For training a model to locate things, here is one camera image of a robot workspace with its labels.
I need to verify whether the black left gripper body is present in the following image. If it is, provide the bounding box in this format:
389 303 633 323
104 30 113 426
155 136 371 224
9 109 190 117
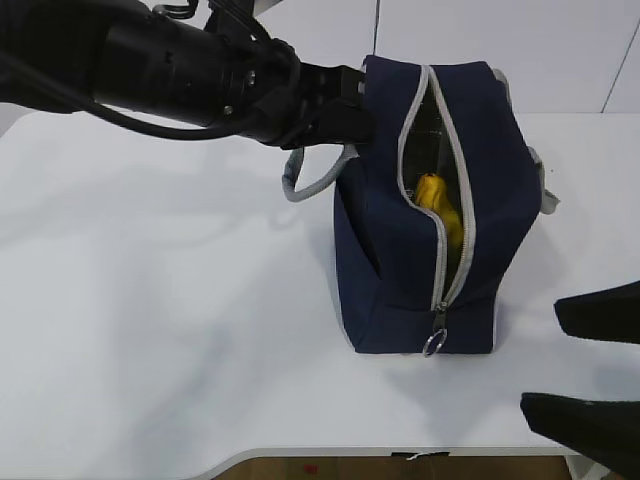
249 39 365 149

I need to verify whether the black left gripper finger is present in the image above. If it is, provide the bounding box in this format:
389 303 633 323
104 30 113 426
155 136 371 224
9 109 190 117
312 97 374 146

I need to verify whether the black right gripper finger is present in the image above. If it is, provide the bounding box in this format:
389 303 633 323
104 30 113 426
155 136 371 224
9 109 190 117
554 282 639 344
520 392 639 479

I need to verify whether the yellow pear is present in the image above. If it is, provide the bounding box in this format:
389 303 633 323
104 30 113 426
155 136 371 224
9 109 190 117
414 174 464 251

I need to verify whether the navy blue lunch bag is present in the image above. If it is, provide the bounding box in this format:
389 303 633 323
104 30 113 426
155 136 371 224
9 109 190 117
282 56 559 356

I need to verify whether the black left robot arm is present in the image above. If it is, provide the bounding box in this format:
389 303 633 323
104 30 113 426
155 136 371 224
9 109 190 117
1 1 375 150

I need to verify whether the white table leg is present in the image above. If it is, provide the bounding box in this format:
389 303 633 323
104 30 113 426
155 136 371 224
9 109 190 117
564 455 612 480

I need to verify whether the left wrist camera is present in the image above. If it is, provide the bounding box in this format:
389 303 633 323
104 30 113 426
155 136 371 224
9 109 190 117
208 0 271 41

